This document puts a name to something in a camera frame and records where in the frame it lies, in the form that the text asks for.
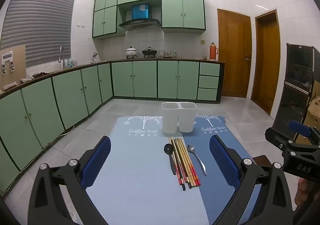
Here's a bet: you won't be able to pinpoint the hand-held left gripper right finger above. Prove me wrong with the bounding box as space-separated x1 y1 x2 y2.
209 135 294 225

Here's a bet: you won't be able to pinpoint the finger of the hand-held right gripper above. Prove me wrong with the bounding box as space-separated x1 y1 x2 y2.
288 120 320 145
265 127 297 150

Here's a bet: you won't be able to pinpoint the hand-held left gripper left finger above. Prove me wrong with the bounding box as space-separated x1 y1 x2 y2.
27 136 112 225

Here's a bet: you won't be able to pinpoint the metal spoon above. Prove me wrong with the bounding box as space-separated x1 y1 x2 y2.
187 144 207 176

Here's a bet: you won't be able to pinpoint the black spoon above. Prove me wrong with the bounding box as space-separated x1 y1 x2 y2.
164 143 177 175

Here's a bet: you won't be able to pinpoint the white double utensil holder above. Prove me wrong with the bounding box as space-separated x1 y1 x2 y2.
161 102 198 133

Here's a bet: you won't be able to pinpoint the person's right hand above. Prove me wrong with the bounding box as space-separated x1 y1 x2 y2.
294 179 313 207

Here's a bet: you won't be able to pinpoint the cardboard box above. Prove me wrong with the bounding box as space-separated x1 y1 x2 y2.
296 95 320 145

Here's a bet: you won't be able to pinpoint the two-tone blue printed mat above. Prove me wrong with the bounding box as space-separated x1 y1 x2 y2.
85 115 263 225

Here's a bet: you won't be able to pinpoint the black glass cabinet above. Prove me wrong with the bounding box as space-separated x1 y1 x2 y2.
272 43 320 140

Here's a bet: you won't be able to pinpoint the green lower kitchen cabinets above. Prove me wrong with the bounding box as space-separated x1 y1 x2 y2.
0 58 225 195

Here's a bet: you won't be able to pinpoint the green kitchen cabinets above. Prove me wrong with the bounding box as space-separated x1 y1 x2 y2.
0 58 225 195
92 0 206 39

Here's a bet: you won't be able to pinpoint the wooden door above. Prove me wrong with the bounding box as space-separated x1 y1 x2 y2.
217 8 252 98
251 9 281 115

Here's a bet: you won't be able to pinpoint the orange thermos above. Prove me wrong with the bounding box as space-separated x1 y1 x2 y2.
209 42 218 61

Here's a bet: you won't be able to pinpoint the white cooking pot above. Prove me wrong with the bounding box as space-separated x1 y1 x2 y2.
125 46 138 59

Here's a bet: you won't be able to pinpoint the metal kitchen faucet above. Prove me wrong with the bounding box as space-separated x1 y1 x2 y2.
58 46 67 70

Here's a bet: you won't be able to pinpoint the tan board with white clips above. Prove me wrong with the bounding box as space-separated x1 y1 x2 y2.
0 45 27 91

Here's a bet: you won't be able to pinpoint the black wok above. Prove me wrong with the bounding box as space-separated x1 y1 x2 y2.
142 47 158 58

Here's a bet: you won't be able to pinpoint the range hood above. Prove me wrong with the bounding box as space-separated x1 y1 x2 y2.
118 3 162 31

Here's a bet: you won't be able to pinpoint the grey window blind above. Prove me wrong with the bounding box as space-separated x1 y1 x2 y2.
0 0 76 68

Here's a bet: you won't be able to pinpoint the green upper kitchen cabinets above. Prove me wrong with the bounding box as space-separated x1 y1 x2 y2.
92 0 206 39

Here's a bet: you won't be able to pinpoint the white power cable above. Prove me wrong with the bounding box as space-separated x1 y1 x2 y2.
56 125 75 138

